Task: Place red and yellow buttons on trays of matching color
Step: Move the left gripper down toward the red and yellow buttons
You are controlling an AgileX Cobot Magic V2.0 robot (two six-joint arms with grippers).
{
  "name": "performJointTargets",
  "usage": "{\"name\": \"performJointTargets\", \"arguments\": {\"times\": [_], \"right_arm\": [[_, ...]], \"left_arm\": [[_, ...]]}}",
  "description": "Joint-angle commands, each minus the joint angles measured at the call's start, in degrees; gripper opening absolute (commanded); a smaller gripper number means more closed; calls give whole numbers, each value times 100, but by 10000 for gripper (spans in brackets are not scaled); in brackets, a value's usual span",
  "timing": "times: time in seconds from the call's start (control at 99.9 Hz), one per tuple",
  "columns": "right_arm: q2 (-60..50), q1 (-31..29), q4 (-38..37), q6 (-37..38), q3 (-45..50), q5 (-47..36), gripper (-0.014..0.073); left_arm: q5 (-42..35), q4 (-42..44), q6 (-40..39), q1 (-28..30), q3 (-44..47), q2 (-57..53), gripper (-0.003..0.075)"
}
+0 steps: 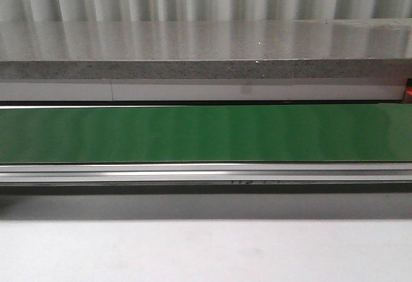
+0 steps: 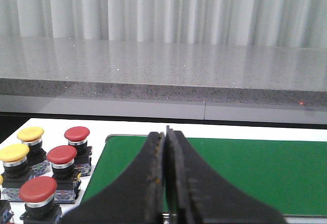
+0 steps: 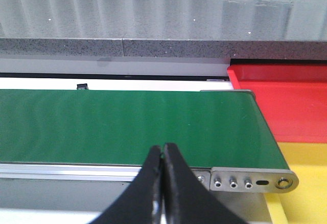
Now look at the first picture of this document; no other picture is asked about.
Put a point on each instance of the grey speckled stone counter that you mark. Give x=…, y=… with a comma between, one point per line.
x=202, y=61

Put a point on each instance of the aluminium conveyor frame rail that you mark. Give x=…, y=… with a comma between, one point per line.
x=206, y=178

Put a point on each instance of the green conveyor belt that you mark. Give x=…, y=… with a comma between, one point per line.
x=236, y=133

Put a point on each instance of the red plastic tray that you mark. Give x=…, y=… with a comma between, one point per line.
x=408, y=92

